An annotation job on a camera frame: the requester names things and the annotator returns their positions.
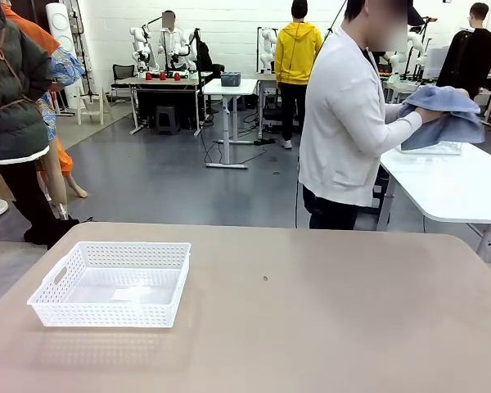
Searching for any person's right hand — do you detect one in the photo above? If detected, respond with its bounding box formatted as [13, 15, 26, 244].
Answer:
[415, 106, 451, 124]

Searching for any blue towel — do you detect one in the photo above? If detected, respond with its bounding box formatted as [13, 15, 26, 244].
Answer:
[399, 84, 486, 151]

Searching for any white perforated plastic basket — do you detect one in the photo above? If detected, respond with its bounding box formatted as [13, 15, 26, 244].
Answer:
[27, 241, 192, 328]

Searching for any person's right forearm white sleeve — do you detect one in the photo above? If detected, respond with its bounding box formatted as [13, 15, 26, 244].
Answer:
[382, 109, 426, 144]

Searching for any person's left forearm white sleeve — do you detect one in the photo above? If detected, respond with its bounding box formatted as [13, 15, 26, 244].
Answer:
[384, 102, 408, 122]

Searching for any clear plastic rack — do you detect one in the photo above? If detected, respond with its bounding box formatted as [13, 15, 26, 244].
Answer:
[395, 139, 464, 157]

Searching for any person in black clothes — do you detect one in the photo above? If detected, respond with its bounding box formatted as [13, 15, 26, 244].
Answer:
[435, 2, 491, 99]

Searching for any white rounded table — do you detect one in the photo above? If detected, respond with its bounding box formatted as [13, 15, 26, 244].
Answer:
[378, 141, 491, 264]

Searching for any person in white coat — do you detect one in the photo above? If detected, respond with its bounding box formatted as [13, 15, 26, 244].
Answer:
[297, 0, 411, 230]

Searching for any person in yellow hoodie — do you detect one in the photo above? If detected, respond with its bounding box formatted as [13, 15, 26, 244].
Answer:
[273, 0, 325, 151]

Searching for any white standing desk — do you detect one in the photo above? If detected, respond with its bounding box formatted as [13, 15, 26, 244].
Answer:
[202, 77, 259, 170]

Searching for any black hanging jacket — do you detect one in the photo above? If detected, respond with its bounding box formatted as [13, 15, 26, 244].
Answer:
[193, 28, 214, 74]

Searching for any grey plastic stool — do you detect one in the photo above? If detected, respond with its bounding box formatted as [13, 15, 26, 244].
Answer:
[155, 105, 179, 136]

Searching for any wooden top background desk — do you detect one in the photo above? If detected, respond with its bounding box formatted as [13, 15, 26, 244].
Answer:
[124, 75, 204, 137]

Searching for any seated person in white top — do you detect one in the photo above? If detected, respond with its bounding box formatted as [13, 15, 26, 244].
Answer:
[158, 11, 186, 75]

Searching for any black office chair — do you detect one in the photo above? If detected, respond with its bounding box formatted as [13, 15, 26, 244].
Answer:
[110, 63, 137, 100]

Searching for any white step stool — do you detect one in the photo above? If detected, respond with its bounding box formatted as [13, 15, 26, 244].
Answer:
[74, 86, 106, 126]

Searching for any white sticker label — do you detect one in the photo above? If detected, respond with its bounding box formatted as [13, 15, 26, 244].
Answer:
[110, 287, 135, 303]

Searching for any mannequin in orange clothes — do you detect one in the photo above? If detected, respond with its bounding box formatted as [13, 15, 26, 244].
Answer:
[2, 0, 90, 220]

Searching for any person in green puffer jacket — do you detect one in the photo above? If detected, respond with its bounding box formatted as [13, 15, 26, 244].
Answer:
[0, 0, 83, 249]

